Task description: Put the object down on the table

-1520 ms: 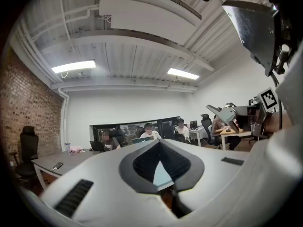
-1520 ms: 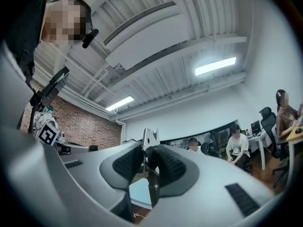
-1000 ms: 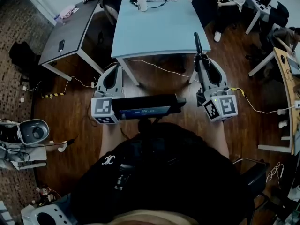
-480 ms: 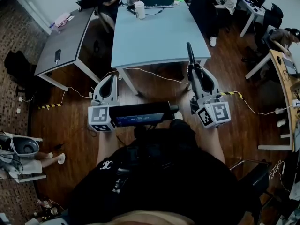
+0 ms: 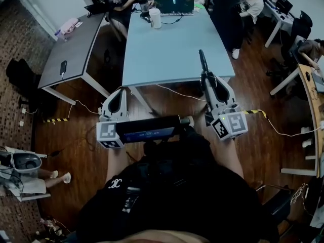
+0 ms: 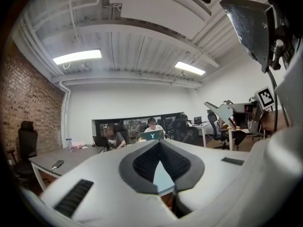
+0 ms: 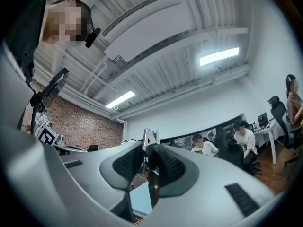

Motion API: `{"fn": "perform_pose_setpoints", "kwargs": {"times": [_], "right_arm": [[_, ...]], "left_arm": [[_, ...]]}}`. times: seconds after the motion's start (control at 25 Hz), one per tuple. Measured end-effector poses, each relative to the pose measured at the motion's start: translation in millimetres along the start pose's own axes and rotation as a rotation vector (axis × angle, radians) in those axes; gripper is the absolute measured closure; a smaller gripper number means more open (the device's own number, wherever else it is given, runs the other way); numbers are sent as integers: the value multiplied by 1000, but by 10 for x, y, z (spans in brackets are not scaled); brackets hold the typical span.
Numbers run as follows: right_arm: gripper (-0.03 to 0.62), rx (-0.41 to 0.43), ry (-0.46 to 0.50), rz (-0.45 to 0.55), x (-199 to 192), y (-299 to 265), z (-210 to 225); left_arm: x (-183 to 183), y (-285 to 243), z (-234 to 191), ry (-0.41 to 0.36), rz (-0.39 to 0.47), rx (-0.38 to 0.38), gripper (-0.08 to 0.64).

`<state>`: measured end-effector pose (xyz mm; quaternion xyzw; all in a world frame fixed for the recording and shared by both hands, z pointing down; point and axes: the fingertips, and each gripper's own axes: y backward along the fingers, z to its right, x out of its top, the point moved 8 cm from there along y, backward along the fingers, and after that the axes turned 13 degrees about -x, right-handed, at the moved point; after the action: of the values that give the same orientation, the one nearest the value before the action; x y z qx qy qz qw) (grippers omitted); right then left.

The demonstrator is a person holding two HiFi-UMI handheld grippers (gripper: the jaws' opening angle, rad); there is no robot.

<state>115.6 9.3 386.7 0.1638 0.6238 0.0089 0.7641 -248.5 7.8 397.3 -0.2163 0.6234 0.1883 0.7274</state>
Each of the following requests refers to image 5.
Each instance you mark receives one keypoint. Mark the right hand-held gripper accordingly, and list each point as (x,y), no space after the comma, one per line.
(234,124)

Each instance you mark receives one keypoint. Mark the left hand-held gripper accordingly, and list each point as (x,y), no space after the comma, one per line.
(111,133)

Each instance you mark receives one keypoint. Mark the person's left forearm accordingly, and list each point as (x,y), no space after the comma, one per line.
(117,163)

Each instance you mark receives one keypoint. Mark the person's right forearm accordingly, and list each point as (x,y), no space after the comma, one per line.
(231,156)

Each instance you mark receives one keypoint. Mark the light blue table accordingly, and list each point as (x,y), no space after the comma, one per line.
(172,52)

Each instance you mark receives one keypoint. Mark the black chest-mounted display device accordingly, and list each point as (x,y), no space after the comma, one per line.
(149,129)

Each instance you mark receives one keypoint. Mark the yellow black floor tape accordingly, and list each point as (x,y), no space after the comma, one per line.
(257,112)
(56,120)

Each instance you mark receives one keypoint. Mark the white lidded jug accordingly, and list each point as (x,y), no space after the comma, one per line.
(155,18)

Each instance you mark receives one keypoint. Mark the laptop with glowing logo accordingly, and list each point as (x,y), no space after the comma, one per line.
(173,3)

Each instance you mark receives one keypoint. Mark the black bottle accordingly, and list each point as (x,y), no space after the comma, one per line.
(144,7)

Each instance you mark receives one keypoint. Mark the white desk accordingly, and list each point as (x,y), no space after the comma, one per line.
(277,16)

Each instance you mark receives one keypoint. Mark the dark grey table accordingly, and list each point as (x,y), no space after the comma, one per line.
(73,52)

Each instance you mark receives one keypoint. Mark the person's black t-shirt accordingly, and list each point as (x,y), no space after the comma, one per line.
(177,194)

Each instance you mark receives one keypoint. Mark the grey headset device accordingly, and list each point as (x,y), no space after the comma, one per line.
(26,163)

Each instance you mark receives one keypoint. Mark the black monitor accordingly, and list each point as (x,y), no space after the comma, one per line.
(284,4)

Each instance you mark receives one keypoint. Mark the black mesh office chair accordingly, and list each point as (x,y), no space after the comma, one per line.
(302,24)

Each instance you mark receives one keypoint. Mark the pink bag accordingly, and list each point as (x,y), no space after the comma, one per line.
(69,25)

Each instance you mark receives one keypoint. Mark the wooden curved desk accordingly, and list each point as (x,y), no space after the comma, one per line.
(310,105)

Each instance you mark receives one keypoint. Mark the black laptop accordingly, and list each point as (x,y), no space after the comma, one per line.
(96,7)

